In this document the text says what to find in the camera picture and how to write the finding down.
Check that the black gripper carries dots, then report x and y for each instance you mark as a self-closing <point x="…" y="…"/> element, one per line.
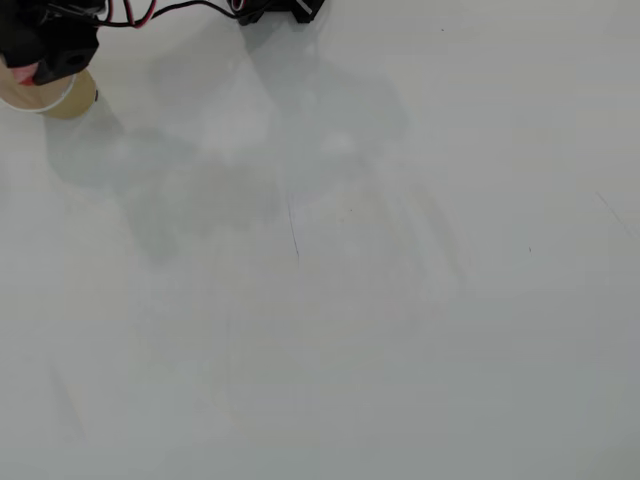
<point x="56" y="64"/>

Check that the beige paper cup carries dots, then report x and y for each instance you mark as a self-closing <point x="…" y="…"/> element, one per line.
<point x="55" y="102"/>

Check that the red foam cube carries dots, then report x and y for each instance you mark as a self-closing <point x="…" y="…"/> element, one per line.
<point x="23" y="75"/>

